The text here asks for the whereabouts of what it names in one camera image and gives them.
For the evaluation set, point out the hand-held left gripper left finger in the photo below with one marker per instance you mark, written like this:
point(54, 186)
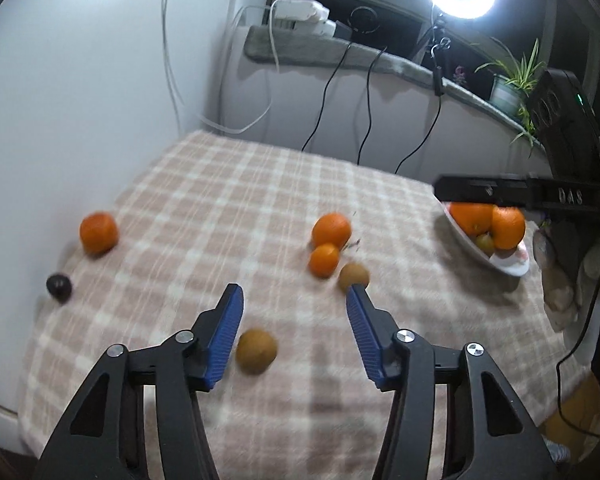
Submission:
point(225, 335)

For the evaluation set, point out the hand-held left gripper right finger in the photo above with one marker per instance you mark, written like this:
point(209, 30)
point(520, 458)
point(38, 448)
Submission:
point(365, 330)

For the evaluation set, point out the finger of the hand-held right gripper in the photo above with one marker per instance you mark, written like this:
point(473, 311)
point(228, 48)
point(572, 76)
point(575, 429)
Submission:
point(480, 190)

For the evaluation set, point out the large orange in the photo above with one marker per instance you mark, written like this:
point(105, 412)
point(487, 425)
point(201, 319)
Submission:
point(331, 229)
point(98, 232)
point(472, 219)
point(507, 229)

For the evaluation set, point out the greenish brown kiwi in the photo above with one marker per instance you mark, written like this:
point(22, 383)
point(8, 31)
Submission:
point(485, 244)

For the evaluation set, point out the white floral plate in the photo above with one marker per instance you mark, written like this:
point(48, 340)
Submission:
point(510, 265)

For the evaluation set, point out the person's right hand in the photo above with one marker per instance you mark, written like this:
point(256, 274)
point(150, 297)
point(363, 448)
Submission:
point(560, 295)

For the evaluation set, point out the potted spider plant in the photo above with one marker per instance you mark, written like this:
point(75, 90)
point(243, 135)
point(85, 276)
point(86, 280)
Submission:
point(512, 85)

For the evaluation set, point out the small orange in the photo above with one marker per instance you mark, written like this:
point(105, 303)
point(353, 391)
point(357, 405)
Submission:
point(324, 261)

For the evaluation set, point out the black tripod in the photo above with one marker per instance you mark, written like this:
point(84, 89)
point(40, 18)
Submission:
point(437, 50)

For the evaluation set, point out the dark plum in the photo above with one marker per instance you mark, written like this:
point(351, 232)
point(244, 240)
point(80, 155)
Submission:
point(59, 288)

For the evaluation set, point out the black power adapter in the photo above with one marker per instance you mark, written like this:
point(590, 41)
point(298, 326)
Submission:
point(343, 31)

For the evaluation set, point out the white charger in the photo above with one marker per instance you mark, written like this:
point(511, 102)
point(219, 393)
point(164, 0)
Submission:
point(295, 10)
point(314, 28)

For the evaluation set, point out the white board panel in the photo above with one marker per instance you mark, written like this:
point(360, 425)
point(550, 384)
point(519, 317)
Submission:
point(80, 110)

